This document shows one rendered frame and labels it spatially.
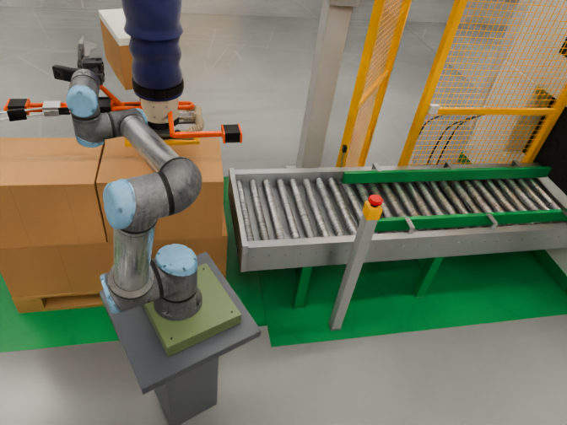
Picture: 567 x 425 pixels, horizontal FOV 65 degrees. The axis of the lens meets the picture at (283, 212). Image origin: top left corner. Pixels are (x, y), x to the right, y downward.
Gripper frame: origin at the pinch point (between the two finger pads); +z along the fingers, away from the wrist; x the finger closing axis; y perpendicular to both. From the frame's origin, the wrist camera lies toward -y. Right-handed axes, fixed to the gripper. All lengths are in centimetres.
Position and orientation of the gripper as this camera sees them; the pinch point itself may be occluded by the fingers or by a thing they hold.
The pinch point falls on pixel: (84, 56)
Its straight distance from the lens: 191.5
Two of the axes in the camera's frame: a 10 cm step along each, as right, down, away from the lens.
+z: -2.3, -6.7, 7.1
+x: 1.1, -7.4, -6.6
